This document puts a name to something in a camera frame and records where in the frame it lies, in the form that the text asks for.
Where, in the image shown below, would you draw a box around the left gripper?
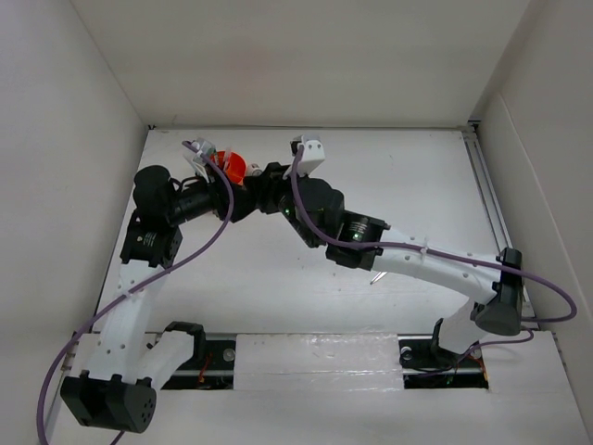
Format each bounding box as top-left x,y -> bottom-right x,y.
167,161 -> 250,225

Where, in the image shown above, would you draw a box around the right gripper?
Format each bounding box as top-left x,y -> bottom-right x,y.
241,164 -> 319,251

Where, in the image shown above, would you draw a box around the pink thin pen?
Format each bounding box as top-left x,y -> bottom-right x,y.
223,147 -> 233,171

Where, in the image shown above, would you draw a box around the black handled scissors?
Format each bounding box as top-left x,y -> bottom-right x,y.
370,272 -> 387,286

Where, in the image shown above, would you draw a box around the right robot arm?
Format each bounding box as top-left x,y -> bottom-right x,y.
233,163 -> 523,365

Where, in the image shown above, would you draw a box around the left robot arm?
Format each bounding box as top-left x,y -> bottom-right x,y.
60,165 -> 256,433

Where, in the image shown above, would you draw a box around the orange round organizer container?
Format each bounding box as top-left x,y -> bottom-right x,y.
210,151 -> 247,185

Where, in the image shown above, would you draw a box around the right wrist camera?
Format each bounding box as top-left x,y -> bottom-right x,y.
290,134 -> 325,177

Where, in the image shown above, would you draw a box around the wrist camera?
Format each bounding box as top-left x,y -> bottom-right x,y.
290,134 -> 325,177
183,137 -> 217,182

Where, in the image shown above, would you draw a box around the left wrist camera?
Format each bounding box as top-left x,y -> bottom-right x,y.
183,137 -> 217,182

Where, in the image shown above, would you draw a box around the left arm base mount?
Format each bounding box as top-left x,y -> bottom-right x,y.
163,337 -> 236,390

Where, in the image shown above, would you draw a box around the aluminium rail right edge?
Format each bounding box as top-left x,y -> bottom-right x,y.
461,121 -> 512,251

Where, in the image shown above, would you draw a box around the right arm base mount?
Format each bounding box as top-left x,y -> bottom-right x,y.
398,319 -> 489,389

